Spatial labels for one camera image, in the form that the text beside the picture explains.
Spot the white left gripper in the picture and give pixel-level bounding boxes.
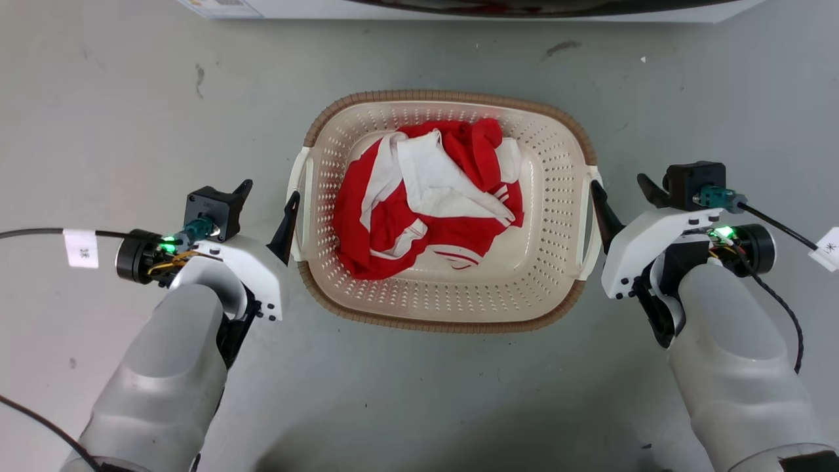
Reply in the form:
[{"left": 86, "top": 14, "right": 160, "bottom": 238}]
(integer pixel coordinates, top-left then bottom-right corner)
[{"left": 193, "top": 178, "right": 302, "bottom": 322}]

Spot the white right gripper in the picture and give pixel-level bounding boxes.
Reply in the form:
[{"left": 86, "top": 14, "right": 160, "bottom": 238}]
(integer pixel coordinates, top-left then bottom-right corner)
[{"left": 589, "top": 172, "right": 724, "bottom": 301}]

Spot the beige perforated laundry basket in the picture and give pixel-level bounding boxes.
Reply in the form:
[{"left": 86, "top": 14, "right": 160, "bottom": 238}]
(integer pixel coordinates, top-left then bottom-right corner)
[{"left": 286, "top": 90, "right": 604, "bottom": 334}]

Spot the red and white garment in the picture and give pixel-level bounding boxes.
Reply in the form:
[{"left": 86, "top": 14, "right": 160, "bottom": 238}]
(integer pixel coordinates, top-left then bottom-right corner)
[{"left": 332, "top": 117, "right": 526, "bottom": 281}]

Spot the white washing machine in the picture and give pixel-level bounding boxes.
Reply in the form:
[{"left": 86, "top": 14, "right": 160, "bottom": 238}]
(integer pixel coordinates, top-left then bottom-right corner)
[{"left": 176, "top": 0, "right": 769, "bottom": 24}]

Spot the thin black right camera cable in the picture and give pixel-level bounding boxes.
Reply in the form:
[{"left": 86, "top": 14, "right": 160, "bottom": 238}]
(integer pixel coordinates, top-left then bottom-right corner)
[{"left": 737, "top": 201, "right": 821, "bottom": 253}]

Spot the thin black camera cable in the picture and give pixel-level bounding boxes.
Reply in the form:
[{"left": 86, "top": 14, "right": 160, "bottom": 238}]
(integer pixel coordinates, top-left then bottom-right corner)
[
  {"left": 0, "top": 227, "right": 135, "bottom": 241},
  {"left": 737, "top": 201, "right": 821, "bottom": 253}
]

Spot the braided black right arm cable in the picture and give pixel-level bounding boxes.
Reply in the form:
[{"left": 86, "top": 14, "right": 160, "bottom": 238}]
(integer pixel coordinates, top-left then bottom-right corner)
[{"left": 731, "top": 246, "right": 805, "bottom": 375}]

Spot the white paper cable label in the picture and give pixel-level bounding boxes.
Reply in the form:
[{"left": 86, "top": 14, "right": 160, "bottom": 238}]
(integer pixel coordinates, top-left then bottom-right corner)
[
  {"left": 63, "top": 229, "right": 100, "bottom": 269},
  {"left": 808, "top": 226, "right": 839, "bottom": 273}
]

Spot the thin black left camera cable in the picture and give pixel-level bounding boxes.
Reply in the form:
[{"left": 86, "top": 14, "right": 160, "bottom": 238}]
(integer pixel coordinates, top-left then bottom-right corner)
[{"left": 0, "top": 227, "right": 135, "bottom": 241}]

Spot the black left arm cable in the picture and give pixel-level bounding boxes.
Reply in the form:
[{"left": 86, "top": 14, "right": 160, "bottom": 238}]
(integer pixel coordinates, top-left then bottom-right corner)
[{"left": 0, "top": 394, "right": 102, "bottom": 472}]

